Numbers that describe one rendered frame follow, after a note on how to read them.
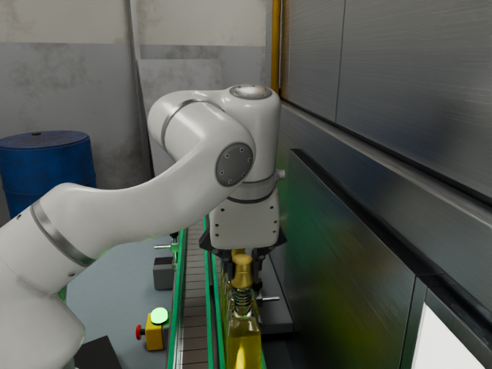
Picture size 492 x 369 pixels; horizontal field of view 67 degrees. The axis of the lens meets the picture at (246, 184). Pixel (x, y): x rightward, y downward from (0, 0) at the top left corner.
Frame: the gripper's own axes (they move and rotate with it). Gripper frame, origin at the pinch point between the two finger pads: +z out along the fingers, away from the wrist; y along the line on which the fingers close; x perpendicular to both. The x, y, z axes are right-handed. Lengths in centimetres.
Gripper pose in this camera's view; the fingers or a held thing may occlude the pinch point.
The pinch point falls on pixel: (241, 264)
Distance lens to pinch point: 60.3
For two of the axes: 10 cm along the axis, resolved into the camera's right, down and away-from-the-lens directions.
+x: 1.3, 5.6, -8.2
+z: -0.4, 8.3, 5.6
